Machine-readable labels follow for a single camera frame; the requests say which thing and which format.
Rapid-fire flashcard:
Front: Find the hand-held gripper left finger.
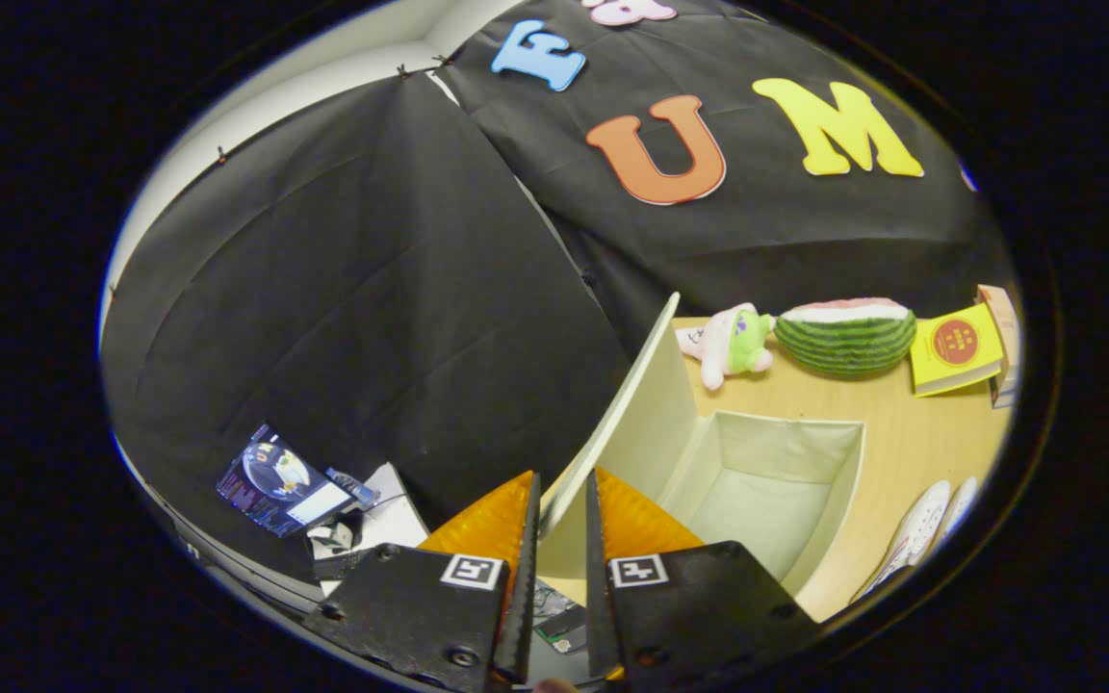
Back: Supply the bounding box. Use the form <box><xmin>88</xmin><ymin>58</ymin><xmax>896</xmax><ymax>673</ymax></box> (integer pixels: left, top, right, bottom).
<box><xmin>302</xmin><ymin>470</ymin><xmax>543</xmax><ymax>693</ymax></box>

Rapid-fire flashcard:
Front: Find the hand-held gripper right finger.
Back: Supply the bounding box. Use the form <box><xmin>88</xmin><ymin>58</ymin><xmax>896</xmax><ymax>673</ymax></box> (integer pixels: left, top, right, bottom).
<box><xmin>583</xmin><ymin>467</ymin><xmax>820</xmax><ymax>686</ymax></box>

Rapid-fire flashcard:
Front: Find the beige fabric storage box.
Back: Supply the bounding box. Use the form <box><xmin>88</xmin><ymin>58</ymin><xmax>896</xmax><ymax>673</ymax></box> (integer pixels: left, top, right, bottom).
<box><xmin>537</xmin><ymin>293</ymin><xmax>868</xmax><ymax>622</ymax></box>

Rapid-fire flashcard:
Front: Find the white canvas shoe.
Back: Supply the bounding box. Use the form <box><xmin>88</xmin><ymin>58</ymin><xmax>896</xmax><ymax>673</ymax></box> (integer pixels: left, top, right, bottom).
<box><xmin>851</xmin><ymin>480</ymin><xmax>953</xmax><ymax>604</ymax></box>
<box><xmin>935</xmin><ymin>475</ymin><xmax>981</xmax><ymax>552</ymax></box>

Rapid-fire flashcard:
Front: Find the white curved board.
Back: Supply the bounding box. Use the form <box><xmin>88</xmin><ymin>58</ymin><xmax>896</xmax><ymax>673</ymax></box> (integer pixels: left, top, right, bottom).
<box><xmin>360</xmin><ymin>462</ymin><xmax>431</xmax><ymax>552</ymax></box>

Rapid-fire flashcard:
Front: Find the clear water bottle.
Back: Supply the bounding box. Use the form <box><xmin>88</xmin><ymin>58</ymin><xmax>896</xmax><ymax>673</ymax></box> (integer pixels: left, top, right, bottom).
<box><xmin>326</xmin><ymin>468</ymin><xmax>382</xmax><ymax>509</ymax></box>

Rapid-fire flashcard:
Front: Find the computer screen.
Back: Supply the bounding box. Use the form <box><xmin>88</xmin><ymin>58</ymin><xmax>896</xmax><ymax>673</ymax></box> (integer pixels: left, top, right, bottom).
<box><xmin>216</xmin><ymin>423</ymin><xmax>355</xmax><ymax>538</ymax></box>

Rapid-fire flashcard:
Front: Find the pink and green plush toy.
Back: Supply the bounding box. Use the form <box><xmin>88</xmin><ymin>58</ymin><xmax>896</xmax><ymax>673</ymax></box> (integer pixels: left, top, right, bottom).
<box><xmin>675</xmin><ymin>302</ymin><xmax>777</xmax><ymax>391</ymax></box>

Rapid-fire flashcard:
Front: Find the watermelon slice plush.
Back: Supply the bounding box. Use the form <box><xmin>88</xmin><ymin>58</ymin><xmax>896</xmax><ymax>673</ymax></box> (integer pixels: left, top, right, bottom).
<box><xmin>772</xmin><ymin>296</ymin><xmax>919</xmax><ymax>377</ymax></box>

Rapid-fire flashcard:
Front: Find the yellow book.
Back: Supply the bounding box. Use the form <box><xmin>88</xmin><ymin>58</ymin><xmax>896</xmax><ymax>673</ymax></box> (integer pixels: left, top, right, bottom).
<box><xmin>909</xmin><ymin>303</ymin><xmax>1006</xmax><ymax>398</ymax></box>

